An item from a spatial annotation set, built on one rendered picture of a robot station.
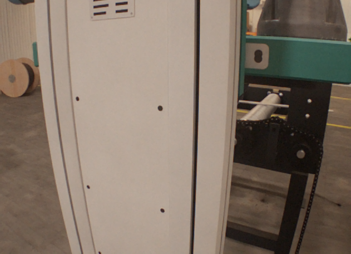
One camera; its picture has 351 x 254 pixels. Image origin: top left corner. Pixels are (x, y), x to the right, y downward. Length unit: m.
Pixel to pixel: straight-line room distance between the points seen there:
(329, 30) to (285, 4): 0.07
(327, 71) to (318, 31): 0.06
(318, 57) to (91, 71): 0.33
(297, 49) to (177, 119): 0.20
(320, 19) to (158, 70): 0.24
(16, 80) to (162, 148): 7.29
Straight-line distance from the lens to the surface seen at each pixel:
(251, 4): 0.99
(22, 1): 0.77
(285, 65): 0.41
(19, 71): 7.51
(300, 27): 0.41
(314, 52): 0.41
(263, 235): 1.49
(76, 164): 0.50
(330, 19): 0.45
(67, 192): 0.56
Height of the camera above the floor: 1.29
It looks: 17 degrees down
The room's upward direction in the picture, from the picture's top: straight up
